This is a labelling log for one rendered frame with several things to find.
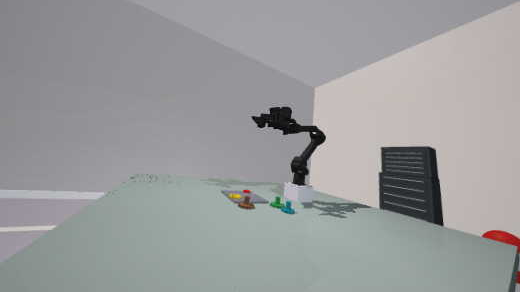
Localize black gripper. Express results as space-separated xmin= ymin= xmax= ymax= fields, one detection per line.
xmin=252 ymin=112 xmax=284 ymax=129

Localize teal gear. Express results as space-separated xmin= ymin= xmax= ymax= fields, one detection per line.
xmin=281 ymin=201 xmax=295 ymax=214

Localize brown gear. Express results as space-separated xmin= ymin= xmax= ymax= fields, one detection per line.
xmin=238 ymin=196 xmax=254 ymax=210

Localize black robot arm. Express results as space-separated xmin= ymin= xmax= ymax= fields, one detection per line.
xmin=269 ymin=107 xmax=326 ymax=186

